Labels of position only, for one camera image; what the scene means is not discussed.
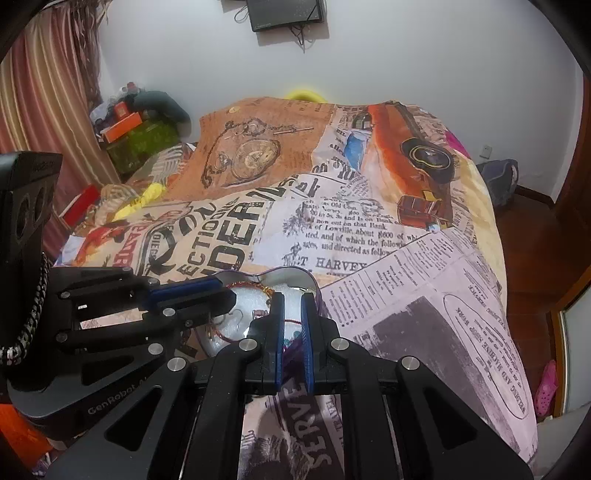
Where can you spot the small orange box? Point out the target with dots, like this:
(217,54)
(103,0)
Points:
(121,109)

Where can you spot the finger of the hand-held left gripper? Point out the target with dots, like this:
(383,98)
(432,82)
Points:
(184,288)
(203,305)

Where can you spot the small black wall monitor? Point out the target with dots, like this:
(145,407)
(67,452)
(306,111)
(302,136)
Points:
(281,11)

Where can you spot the orange cloth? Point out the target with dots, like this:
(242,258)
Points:
(21,434)

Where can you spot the heart-shaped purple tin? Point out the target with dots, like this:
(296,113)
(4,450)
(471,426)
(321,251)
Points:
(286,277)

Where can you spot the yellow plastic stool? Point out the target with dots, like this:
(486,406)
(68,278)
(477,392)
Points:
(304,92)

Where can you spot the newspaper printed blanket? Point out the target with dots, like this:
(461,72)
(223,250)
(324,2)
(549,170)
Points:
(369,230)

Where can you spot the yellow cloth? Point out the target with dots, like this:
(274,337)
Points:
(141,201)

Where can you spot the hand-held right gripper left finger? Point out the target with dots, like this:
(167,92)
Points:
(278,341)

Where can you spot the dark backpack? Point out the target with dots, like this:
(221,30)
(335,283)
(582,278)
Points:
(498,182)

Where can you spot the striped brown curtain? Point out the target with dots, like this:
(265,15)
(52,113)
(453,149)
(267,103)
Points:
(46,101)

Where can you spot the long orange box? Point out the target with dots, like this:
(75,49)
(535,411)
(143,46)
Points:
(122,129)

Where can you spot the white wall socket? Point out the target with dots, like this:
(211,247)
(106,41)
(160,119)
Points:
(486,151)

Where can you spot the pink slippers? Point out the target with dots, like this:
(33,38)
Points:
(547,387)

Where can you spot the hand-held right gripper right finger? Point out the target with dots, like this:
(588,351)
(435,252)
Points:
(307,341)

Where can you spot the green patterned cover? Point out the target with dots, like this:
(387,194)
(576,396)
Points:
(143,145)

